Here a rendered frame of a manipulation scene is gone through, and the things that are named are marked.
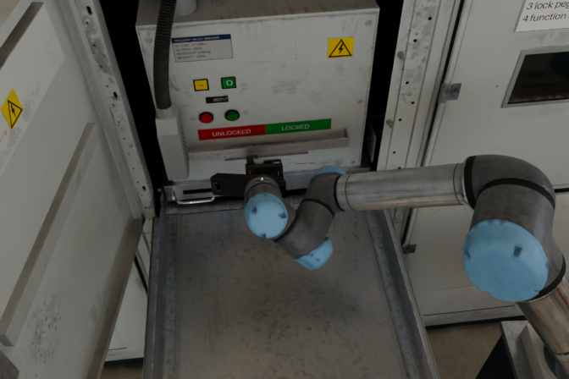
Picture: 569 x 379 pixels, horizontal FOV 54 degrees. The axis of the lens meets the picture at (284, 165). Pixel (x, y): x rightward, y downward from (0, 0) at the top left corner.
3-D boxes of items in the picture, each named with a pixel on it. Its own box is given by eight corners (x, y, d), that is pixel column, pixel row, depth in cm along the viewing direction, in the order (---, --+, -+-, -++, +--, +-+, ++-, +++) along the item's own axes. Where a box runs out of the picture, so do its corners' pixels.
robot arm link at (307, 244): (347, 225, 112) (308, 190, 109) (328, 270, 105) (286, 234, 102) (323, 234, 118) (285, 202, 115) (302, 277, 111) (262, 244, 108)
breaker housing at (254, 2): (361, 168, 148) (381, 8, 113) (173, 186, 145) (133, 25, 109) (329, 55, 182) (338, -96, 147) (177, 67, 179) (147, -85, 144)
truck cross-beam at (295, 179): (367, 183, 151) (370, 167, 146) (167, 201, 147) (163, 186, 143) (364, 169, 154) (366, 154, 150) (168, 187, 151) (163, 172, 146)
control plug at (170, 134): (189, 179, 127) (177, 123, 115) (168, 181, 127) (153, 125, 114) (189, 155, 133) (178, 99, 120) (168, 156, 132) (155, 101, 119)
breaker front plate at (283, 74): (359, 172, 147) (378, 13, 112) (175, 189, 144) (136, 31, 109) (358, 168, 148) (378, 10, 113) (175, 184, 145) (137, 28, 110)
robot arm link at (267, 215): (270, 250, 103) (236, 222, 101) (266, 227, 113) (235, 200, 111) (300, 222, 102) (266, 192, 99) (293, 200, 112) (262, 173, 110)
